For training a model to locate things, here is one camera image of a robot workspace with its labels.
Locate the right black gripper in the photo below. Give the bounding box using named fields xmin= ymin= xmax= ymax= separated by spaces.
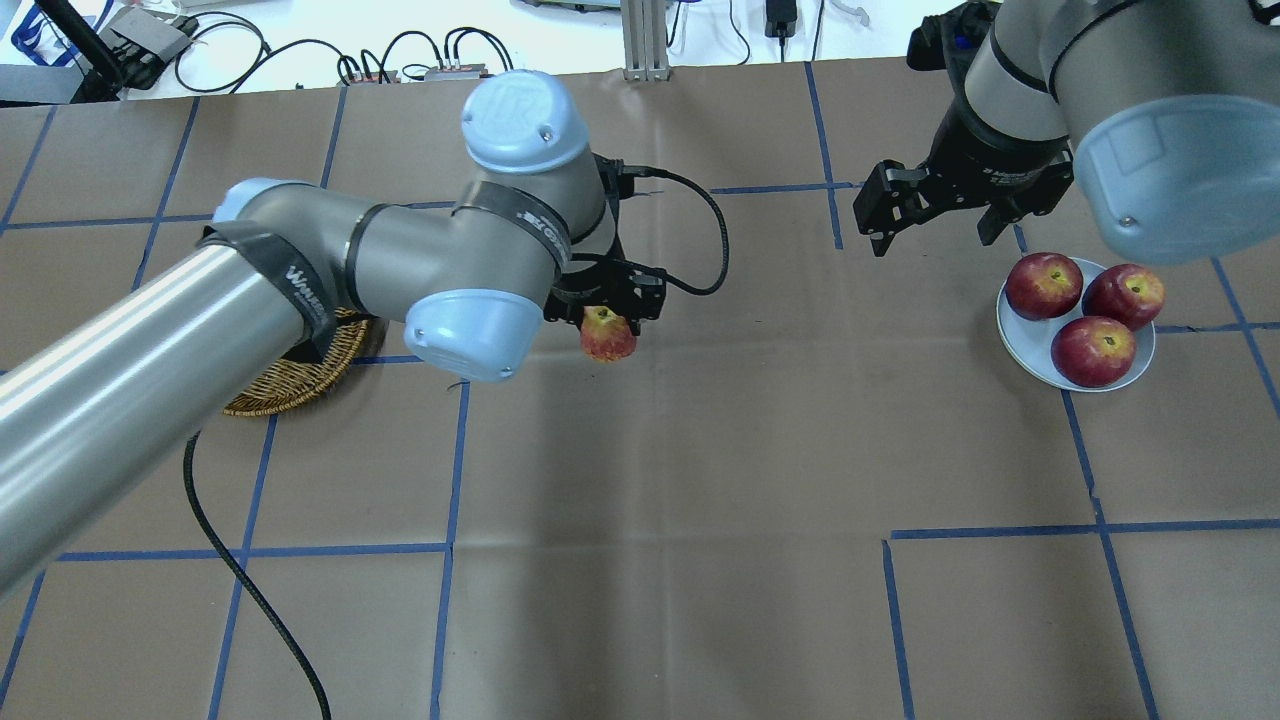
xmin=852 ymin=97 xmax=1074 ymax=258

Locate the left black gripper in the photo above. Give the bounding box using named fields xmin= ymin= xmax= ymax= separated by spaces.
xmin=543 ymin=154 xmax=667 ymax=325

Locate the red yellow apple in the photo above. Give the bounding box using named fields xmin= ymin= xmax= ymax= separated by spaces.
xmin=579 ymin=305 xmax=637 ymax=363

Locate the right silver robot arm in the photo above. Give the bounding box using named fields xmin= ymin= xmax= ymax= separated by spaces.
xmin=852 ymin=1 xmax=1279 ymax=265

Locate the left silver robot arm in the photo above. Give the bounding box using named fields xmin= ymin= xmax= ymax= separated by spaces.
xmin=1 ymin=70 xmax=617 ymax=596

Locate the red apple plate top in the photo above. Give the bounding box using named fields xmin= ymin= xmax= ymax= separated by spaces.
xmin=1004 ymin=252 xmax=1085 ymax=322

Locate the red apple plate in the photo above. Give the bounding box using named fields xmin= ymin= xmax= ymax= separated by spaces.
xmin=1050 ymin=316 xmax=1138 ymax=389
xmin=1082 ymin=263 xmax=1166 ymax=332
xmin=1004 ymin=252 xmax=1085 ymax=322

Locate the light blue plate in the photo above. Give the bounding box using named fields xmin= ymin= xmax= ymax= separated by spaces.
xmin=996 ymin=256 xmax=1156 ymax=393

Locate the red apple plate front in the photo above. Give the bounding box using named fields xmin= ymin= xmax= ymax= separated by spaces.
xmin=1050 ymin=316 xmax=1138 ymax=389

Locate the red apple plate left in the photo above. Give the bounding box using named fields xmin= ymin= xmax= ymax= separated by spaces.
xmin=1082 ymin=263 xmax=1166 ymax=332

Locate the woven wicker basket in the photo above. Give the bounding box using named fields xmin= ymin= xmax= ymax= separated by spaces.
xmin=221 ymin=307 xmax=379 ymax=418

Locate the black power adapter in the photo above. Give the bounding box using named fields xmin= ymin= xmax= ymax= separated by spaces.
xmin=764 ymin=0 xmax=799 ymax=41

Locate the left braided black cable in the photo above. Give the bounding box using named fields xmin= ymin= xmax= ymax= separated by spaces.
xmin=600 ymin=165 xmax=731 ymax=297

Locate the aluminium frame post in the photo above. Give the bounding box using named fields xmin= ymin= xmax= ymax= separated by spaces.
xmin=620 ymin=0 xmax=671 ymax=82

